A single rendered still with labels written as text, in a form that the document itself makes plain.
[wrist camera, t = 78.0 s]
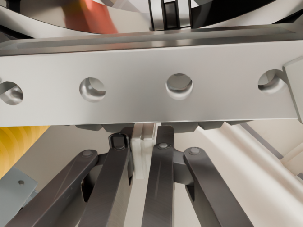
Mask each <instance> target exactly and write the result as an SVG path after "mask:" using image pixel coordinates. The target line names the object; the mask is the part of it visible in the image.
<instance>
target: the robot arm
mask: <svg viewBox="0 0 303 227"><path fill-rule="evenodd" d="M108 140H109V146H110V149H109V151H108V152H107V153H104V154H99V155H98V153H97V151H96V150H90V149H88V150H84V151H81V152H80V153H79V154H78V155H76V156H75V157H74V158H73V159H72V160H71V161H70V162H69V163H68V164H67V165H66V166H65V167H64V168H63V169H62V170H61V171H60V172H59V173H58V174H57V175H56V176H55V177H54V178H53V179H52V180H51V181H50V182H49V183H48V184H47V185H46V186H45V187H44V188H43V189H42V190H41V191H40V192H39V193H38V194H37V195H36V196H35V197H34V198H32V199H31V200H30V201H29V202H28V203H27V204H26V205H25V206H24V207H23V208H22V209H21V210H20V211H19V212H18V213H17V214H16V215H15V216H14V217H13V218H12V219H11V220H10V221H9V222H8V223H7V224H6V225H5V226H4V227H75V226H76V225H77V223H78V222H79V221H80V222H79V224H78V227H124V221H125V217H126V213H127V208H128V204H129V198H130V194H131V189H132V185H133V173H134V178H136V179H144V178H147V179H148V184H147V192H146V198H145V205H144V211H143V217H142V225H141V227H174V200H175V182H176V183H180V184H184V185H185V189H186V192H187V194H188V196H189V199H190V201H191V203H192V206H193V208H194V211H195V213H196V216H197V218H198V220H199V222H200V225H201V227H254V225H253V224H252V222H251V221H250V219H249V218H248V216H247V215H246V213H245V211H244V210H243V208H242V207H241V205H240V204H239V202H238V201H237V199H236V198H235V196H234V194H233V193H232V191H231V190H230V188H229V187H228V185H227V184H226V182H225V181H224V179H223V177H222V176H221V175H220V173H219V172H218V170H217V168H216V167H215V165H214V164H213V162H212V161H211V159H210V158H209V156H208V155H207V153H206V152H205V150H204V149H202V148H200V147H189V148H187V149H186V150H185V151H184V152H182V151H179V150H176V149H175V147H174V128H173V127H172V126H162V125H161V123H135V125H134V127H124V128H123V129H122V130H121V131H120V132H117V133H113V134H111V135H110V136H109V137H108Z"/></svg>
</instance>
